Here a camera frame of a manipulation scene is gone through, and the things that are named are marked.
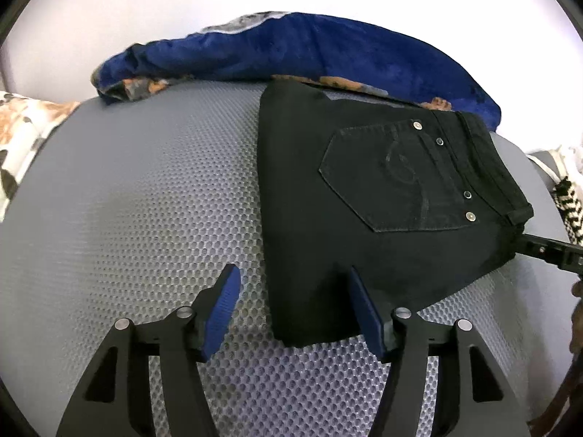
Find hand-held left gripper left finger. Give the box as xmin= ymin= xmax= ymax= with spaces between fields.
xmin=56 ymin=264 xmax=242 ymax=437

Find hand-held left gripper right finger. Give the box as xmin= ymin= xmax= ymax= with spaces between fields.
xmin=348 ymin=266 xmax=531 ymax=437

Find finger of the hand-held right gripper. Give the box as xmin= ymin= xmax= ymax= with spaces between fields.
xmin=514 ymin=233 xmax=583 ymax=278

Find black denim pants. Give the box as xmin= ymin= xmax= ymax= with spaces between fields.
xmin=257 ymin=79 xmax=535 ymax=349

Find black and white zigzag cloth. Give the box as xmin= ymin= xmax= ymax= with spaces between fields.
xmin=553 ymin=177 xmax=583 ymax=245

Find white knitted cloth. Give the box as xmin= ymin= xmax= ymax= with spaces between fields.
xmin=526 ymin=145 xmax=583 ymax=184

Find grey mesh mat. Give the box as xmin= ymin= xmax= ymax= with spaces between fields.
xmin=0 ymin=79 xmax=575 ymax=437

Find blue blanket with orange print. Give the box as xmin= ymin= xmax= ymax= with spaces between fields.
xmin=91 ymin=10 xmax=502 ymax=131

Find white floral cloth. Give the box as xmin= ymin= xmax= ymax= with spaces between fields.
xmin=0 ymin=91 xmax=82 ymax=222

